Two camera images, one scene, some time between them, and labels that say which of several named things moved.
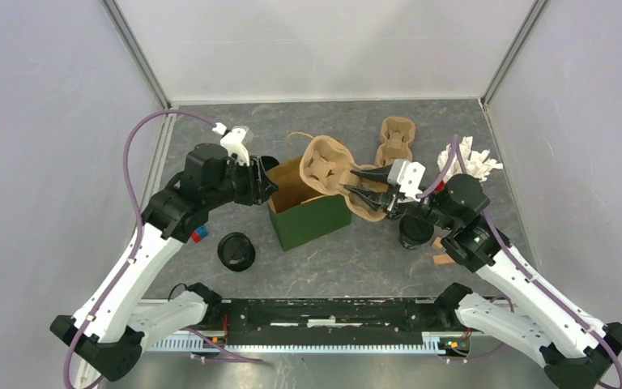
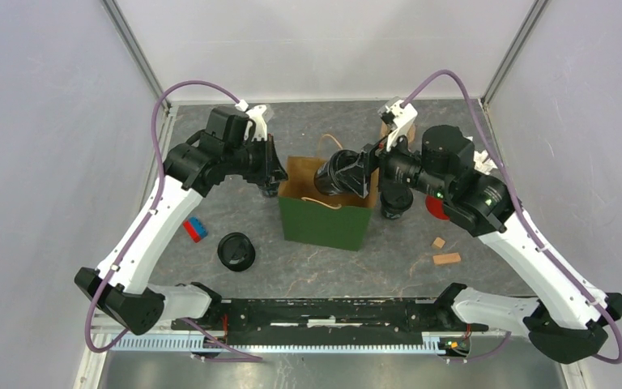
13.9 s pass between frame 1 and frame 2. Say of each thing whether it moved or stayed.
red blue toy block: stayed
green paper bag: moved
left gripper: moved
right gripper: moved
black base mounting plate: stayed
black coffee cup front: moved
